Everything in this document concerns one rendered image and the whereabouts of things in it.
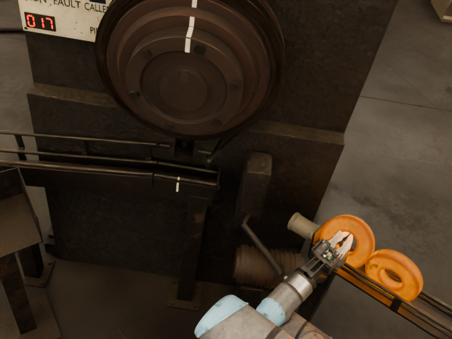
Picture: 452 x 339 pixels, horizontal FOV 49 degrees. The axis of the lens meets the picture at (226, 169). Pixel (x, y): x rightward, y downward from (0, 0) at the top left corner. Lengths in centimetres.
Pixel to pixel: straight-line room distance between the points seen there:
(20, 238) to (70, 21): 62
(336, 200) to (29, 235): 158
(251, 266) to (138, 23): 82
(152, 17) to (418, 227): 188
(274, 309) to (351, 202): 137
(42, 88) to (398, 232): 178
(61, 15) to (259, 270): 94
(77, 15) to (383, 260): 104
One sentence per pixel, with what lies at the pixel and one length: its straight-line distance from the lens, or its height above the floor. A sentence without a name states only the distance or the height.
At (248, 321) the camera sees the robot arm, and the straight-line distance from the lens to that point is 104.
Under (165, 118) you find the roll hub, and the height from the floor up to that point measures 102.
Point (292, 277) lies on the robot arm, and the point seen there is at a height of 71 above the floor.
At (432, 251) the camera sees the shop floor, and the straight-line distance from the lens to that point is 261.
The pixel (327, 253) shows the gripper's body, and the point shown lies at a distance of 140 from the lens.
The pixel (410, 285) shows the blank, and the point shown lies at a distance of 143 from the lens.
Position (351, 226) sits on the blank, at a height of 76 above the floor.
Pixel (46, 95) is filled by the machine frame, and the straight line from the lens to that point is 157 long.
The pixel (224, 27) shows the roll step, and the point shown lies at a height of 127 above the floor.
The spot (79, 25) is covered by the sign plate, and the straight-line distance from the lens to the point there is 143.
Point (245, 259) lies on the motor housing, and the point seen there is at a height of 53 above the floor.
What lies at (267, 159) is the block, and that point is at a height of 80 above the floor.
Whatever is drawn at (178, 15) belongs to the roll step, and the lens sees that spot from 114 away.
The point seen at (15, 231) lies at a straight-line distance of 157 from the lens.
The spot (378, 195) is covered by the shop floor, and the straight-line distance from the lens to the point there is 271.
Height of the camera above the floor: 183
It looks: 45 degrees down
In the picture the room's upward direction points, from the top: 11 degrees clockwise
